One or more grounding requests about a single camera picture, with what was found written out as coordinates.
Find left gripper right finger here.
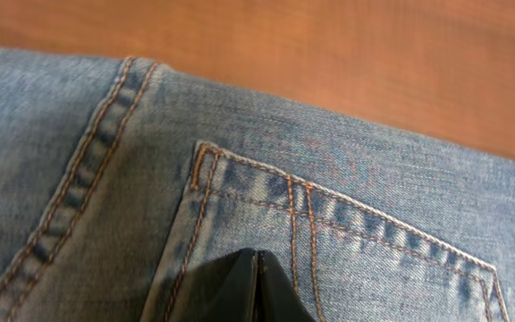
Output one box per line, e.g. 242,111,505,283
257,250,315,322

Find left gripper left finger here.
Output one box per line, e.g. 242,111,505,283
170,249,258,322

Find blue denim jeans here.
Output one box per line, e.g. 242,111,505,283
0,48,515,321

